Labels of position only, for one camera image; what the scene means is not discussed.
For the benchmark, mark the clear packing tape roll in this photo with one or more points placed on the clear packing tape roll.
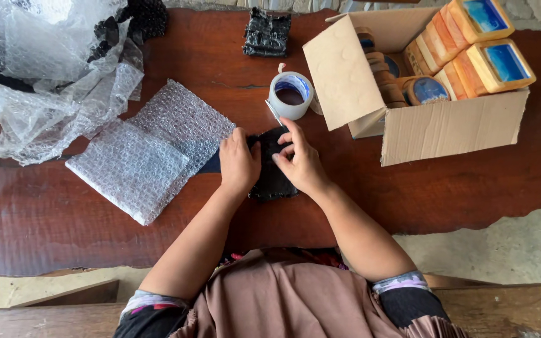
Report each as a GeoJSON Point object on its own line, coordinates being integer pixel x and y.
{"type": "Point", "coordinates": [280, 105]}

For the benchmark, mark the folded clear bubble wrap packet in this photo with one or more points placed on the folded clear bubble wrap packet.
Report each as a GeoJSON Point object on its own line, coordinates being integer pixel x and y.
{"type": "Point", "coordinates": [127, 173]}

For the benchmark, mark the loose black bubble wrap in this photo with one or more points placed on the loose black bubble wrap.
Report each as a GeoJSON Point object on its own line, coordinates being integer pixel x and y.
{"type": "Point", "coordinates": [146, 18]}

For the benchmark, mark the silver cutter knife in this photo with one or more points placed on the silver cutter knife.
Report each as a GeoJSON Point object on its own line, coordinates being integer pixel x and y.
{"type": "Point", "coordinates": [274, 112]}

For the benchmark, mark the stack of square wooden coasters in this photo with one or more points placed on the stack of square wooden coasters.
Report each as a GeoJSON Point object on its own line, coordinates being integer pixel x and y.
{"type": "Point", "coordinates": [477, 65]}

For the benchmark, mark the person's right hand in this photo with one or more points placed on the person's right hand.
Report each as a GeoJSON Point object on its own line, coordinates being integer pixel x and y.
{"type": "Point", "coordinates": [305, 166]}

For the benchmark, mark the heap of clear bubble wrap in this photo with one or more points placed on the heap of clear bubble wrap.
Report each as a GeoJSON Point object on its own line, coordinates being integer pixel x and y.
{"type": "Point", "coordinates": [31, 70]}

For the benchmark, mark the open cardboard box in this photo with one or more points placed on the open cardboard box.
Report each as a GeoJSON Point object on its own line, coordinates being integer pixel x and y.
{"type": "Point", "coordinates": [341, 70]}

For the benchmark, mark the person's left hand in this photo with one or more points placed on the person's left hand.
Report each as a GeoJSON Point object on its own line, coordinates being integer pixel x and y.
{"type": "Point", "coordinates": [237, 164]}

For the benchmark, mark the black bubble wrap packet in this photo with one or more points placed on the black bubble wrap packet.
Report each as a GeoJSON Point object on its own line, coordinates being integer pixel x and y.
{"type": "Point", "coordinates": [270, 180]}

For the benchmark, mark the small black wrapped packet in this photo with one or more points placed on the small black wrapped packet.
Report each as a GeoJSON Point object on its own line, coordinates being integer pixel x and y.
{"type": "Point", "coordinates": [267, 33]}

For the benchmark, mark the clear bubble wrap sheet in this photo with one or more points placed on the clear bubble wrap sheet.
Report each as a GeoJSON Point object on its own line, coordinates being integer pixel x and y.
{"type": "Point", "coordinates": [183, 119]}

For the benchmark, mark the wooden bench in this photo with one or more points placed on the wooden bench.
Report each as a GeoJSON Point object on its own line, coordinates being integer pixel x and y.
{"type": "Point", "coordinates": [510, 310]}

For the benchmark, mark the stack of round wooden coasters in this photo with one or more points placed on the stack of round wooden coasters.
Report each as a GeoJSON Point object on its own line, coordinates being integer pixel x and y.
{"type": "Point", "coordinates": [423, 91]}

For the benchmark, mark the person's brown garment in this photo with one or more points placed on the person's brown garment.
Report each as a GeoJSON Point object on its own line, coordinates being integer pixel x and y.
{"type": "Point", "coordinates": [294, 300]}

